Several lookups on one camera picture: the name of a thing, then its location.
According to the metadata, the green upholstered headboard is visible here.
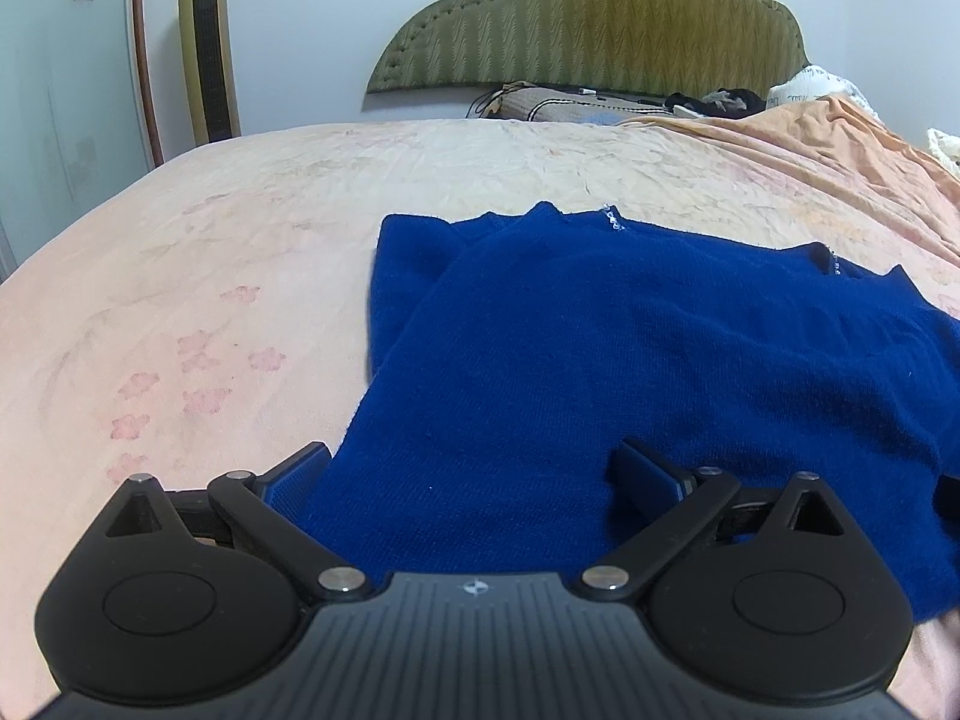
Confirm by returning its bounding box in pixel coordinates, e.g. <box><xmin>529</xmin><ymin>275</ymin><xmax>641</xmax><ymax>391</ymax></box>
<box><xmin>368</xmin><ymin>0</ymin><xmax>807</xmax><ymax>98</ymax></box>

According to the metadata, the gold tower fan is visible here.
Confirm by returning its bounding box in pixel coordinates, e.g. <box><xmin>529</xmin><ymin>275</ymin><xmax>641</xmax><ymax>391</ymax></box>
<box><xmin>178</xmin><ymin>0</ymin><xmax>241</xmax><ymax>145</ymax></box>

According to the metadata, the blue knit sweater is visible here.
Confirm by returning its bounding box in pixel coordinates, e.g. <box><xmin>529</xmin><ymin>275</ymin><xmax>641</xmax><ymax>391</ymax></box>
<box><xmin>296</xmin><ymin>204</ymin><xmax>958</xmax><ymax>619</ymax></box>

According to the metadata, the dark clothes pile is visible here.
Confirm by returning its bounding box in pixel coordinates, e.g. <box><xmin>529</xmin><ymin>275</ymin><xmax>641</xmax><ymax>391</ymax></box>
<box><xmin>664</xmin><ymin>88</ymin><xmax>766</xmax><ymax>121</ymax></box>

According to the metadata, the patterned brown pillow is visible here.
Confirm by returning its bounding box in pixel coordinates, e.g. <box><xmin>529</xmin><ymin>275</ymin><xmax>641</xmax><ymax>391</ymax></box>
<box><xmin>480</xmin><ymin>83</ymin><xmax>669</xmax><ymax>125</ymax></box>

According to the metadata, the white quilt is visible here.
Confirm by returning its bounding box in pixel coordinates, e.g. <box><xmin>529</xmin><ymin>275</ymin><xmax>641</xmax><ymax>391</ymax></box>
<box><xmin>766</xmin><ymin>65</ymin><xmax>878</xmax><ymax>121</ymax></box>

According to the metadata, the cream fluffy blanket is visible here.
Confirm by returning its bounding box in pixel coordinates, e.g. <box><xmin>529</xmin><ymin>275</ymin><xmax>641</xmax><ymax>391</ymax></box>
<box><xmin>926</xmin><ymin>127</ymin><xmax>960</xmax><ymax>179</ymax></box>

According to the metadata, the wooden door frame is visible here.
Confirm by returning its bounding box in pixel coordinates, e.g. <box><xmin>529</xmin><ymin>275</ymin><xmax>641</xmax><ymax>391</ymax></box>
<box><xmin>127</xmin><ymin>0</ymin><xmax>164</xmax><ymax>167</ymax></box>

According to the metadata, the pink floral bed sheet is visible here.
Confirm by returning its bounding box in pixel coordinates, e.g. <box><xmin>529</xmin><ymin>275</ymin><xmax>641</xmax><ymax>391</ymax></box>
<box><xmin>2</xmin><ymin>119</ymin><xmax>958</xmax><ymax>718</ymax></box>

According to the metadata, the orange blanket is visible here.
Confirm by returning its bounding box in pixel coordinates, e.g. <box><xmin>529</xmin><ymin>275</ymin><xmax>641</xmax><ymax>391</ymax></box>
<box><xmin>662</xmin><ymin>96</ymin><xmax>958</xmax><ymax>262</ymax></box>

